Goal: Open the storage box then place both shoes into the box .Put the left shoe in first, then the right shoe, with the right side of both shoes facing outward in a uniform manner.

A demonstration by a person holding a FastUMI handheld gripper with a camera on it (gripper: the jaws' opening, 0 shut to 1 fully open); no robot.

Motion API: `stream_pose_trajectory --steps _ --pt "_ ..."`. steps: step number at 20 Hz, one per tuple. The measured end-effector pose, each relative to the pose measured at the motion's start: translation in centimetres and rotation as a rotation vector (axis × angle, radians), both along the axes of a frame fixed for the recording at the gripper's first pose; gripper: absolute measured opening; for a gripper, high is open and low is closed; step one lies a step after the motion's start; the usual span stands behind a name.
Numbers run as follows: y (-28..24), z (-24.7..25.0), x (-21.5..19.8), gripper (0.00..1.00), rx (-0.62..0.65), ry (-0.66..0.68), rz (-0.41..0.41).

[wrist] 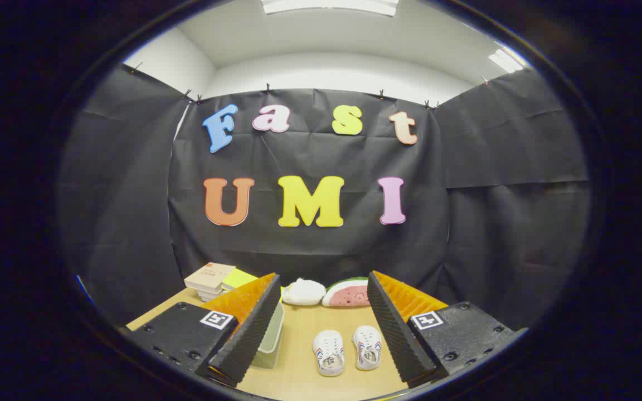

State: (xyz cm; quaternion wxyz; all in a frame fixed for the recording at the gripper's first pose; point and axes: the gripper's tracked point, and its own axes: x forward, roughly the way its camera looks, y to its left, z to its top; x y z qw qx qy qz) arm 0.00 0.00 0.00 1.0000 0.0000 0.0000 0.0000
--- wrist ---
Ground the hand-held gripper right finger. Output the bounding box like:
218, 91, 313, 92
367, 270, 529, 389

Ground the translucent storage box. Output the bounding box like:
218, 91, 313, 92
251, 301, 286, 369

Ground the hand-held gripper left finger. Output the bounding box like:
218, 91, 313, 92
125, 272, 283, 388

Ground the small ceiling light panel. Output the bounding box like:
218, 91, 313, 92
488, 49, 524, 74

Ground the white plush toy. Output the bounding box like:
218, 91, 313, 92
281, 277, 327, 306

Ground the watermelon slice plush toy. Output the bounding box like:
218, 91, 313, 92
322, 277, 371, 309

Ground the white canvas shoe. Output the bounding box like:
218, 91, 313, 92
313, 329, 346, 378
352, 325, 382, 371

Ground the yellow book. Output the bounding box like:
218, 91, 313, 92
221, 268, 259, 292

